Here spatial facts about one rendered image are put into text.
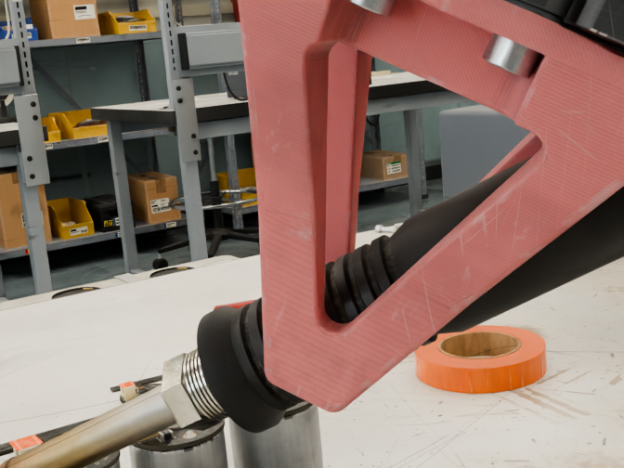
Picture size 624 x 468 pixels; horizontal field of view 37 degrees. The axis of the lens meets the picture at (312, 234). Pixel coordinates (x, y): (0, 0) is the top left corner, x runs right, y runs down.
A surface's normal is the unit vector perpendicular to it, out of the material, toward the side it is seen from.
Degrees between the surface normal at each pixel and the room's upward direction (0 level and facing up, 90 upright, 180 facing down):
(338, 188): 87
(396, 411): 0
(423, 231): 47
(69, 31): 90
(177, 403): 90
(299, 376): 99
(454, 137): 90
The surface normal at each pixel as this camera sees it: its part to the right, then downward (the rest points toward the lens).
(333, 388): -0.29, 0.37
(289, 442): 0.33, 0.16
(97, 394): -0.09, -0.98
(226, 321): 0.07, -0.87
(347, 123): -0.22, 0.16
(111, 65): 0.52, 0.13
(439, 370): -0.70, 0.20
